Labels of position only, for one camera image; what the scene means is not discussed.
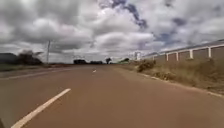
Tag bush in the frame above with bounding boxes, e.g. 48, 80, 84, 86
136, 59, 157, 73

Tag white building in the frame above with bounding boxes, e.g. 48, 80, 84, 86
133, 51, 142, 62

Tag pole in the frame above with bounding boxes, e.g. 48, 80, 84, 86
45, 39, 52, 65

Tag dark trees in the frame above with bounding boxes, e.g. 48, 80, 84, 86
17, 49, 44, 66

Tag long wall with white posts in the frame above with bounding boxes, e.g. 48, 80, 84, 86
141, 38, 224, 64

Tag distant row of trees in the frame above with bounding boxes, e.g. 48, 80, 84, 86
72, 58, 105, 66

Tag lone distant tree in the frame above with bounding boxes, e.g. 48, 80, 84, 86
105, 57, 113, 65

